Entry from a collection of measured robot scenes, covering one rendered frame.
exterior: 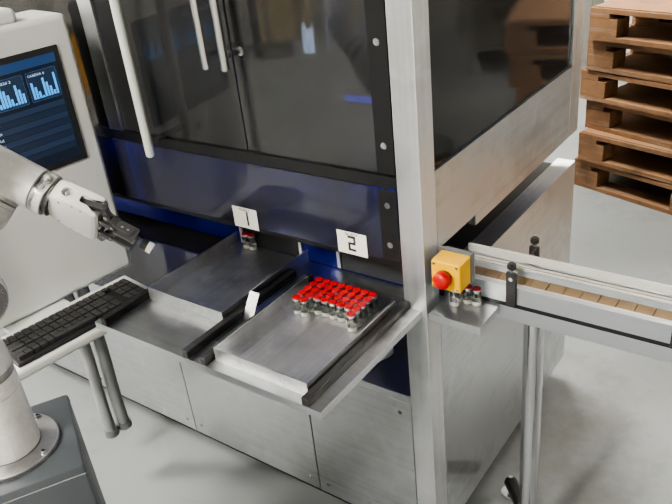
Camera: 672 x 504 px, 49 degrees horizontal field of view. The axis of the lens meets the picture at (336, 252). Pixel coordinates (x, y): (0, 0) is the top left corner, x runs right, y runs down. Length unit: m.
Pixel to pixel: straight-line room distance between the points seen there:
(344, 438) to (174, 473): 0.77
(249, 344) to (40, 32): 0.96
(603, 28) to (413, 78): 2.73
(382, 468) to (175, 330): 0.74
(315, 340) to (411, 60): 0.64
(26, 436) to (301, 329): 0.61
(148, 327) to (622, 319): 1.08
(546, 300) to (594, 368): 1.35
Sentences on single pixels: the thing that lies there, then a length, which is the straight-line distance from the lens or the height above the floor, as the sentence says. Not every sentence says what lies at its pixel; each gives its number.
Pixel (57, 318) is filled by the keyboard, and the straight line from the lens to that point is 2.09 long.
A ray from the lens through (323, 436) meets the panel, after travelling 2.24.
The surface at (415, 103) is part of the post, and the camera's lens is 1.51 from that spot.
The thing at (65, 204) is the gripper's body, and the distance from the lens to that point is 1.45.
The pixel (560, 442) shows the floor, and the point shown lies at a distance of 2.70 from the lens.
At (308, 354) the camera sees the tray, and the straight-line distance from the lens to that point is 1.62.
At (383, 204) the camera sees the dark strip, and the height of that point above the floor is 1.14.
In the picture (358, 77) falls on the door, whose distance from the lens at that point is 1.57.
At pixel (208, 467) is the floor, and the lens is 2.71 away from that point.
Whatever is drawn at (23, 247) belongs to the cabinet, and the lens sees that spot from 2.13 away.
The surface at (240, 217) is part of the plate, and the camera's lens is 1.96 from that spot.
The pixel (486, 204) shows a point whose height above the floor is 1.02.
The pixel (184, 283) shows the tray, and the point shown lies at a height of 0.88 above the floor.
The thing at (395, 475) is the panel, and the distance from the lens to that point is 2.15.
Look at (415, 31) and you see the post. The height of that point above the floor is 1.52.
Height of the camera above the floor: 1.84
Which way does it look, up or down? 28 degrees down
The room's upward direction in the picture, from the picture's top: 7 degrees counter-clockwise
